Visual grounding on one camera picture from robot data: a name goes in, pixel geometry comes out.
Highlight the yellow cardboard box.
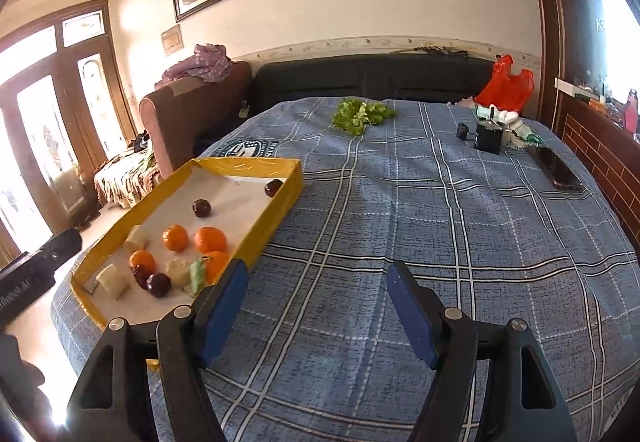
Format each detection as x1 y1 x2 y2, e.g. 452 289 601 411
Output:
70 157 305 323

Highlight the small framed wall certificate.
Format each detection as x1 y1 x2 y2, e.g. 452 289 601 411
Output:
161 25 183 56

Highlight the brown glazed door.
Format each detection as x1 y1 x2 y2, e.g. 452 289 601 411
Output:
0 0 138 268

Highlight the brick pattern wooden panel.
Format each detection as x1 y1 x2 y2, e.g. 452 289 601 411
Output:
555 92 640 253

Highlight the patterned sofa cover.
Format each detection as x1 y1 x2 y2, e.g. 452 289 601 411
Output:
94 145 166 209

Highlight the round bread piece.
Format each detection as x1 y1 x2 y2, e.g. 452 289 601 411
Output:
165 258 192 287

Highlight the green cilantro bunch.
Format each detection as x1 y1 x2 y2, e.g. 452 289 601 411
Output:
331 97 398 135

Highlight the blue plaid blanket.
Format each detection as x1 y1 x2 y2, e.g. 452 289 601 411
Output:
50 97 640 442

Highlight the orange mandarin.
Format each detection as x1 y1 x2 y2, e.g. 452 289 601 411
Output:
202 251 231 285
193 226 228 254
161 224 189 252
128 249 157 273

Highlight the brown wooden window frame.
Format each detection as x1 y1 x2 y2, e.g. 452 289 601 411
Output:
520 0 566 133

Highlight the red plastic bag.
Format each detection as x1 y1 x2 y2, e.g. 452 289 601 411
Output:
473 54 535 115

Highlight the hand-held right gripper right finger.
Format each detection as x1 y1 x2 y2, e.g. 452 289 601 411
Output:
386 260 578 442

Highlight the black padded headboard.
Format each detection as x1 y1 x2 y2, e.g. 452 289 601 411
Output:
252 53 496 115

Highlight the red bottle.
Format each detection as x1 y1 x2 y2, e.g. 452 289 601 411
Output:
622 90 640 133

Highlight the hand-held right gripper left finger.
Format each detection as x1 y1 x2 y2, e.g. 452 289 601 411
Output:
65 258 250 442

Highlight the brown sofa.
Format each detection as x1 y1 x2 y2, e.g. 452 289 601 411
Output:
139 61 253 178

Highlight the black square box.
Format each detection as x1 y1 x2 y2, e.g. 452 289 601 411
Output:
474 121 503 154

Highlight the white windowsill ledge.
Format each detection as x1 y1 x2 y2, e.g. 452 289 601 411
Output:
555 78 601 99

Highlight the black smartphone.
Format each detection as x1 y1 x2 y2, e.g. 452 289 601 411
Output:
536 146 585 193

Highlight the purple floral cloth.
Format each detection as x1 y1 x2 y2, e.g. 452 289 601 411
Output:
155 43 233 90

